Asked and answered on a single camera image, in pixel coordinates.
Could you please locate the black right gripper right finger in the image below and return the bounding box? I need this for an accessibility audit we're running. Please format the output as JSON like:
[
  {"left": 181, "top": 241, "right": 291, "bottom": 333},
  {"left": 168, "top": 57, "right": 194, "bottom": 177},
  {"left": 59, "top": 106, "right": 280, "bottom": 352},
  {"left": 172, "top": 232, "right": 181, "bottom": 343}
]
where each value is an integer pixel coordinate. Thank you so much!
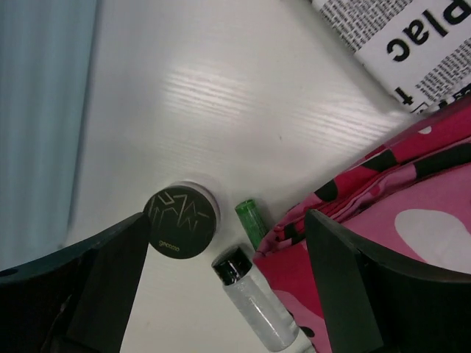
[{"left": 305, "top": 210, "right": 470, "bottom": 352}]

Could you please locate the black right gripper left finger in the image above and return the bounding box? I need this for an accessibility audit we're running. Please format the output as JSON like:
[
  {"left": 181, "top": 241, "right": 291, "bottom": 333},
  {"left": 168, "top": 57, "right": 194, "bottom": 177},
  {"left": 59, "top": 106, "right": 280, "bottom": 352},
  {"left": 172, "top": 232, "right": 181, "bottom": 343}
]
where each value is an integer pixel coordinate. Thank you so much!
[{"left": 1, "top": 213, "right": 149, "bottom": 352}]

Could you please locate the clear bottle black cap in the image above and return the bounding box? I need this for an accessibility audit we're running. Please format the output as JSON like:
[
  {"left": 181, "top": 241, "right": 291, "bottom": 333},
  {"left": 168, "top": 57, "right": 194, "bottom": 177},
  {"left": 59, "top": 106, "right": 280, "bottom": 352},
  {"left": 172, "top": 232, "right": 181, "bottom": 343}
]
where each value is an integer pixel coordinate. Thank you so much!
[{"left": 211, "top": 246, "right": 299, "bottom": 352}]

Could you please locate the pink camouflage garment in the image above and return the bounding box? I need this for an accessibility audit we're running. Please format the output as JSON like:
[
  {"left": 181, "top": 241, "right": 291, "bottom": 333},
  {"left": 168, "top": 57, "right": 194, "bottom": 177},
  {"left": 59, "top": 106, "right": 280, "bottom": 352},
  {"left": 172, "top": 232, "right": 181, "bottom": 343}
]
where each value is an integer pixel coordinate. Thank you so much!
[{"left": 254, "top": 99, "right": 470, "bottom": 352}]

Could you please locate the round black cosmetic jar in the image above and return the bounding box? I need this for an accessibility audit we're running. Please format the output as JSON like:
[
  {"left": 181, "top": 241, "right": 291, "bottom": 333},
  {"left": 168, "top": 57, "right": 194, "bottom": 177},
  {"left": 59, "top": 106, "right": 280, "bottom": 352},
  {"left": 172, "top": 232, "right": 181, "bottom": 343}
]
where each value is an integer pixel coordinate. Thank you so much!
[{"left": 144, "top": 180, "right": 221, "bottom": 260}]

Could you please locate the green tube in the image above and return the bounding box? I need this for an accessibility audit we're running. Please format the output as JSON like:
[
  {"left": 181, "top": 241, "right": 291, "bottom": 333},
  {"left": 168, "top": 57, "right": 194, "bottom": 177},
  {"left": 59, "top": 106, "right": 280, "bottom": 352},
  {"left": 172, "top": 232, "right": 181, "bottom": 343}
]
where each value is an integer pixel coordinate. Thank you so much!
[{"left": 234, "top": 199, "right": 268, "bottom": 250}]

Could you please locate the light blue suitcase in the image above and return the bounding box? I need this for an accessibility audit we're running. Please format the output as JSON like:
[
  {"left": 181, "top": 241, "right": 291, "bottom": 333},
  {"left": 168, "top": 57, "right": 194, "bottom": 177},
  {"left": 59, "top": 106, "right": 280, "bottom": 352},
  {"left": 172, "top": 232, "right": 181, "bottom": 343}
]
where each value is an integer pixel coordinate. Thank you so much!
[{"left": 1, "top": 1, "right": 99, "bottom": 265}]

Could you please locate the newspaper print cloth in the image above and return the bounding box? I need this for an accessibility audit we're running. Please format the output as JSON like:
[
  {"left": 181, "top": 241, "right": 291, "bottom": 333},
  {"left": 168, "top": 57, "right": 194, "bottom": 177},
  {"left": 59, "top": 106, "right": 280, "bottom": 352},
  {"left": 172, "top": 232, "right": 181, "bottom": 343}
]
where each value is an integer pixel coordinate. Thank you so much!
[{"left": 311, "top": 0, "right": 471, "bottom": 114}]

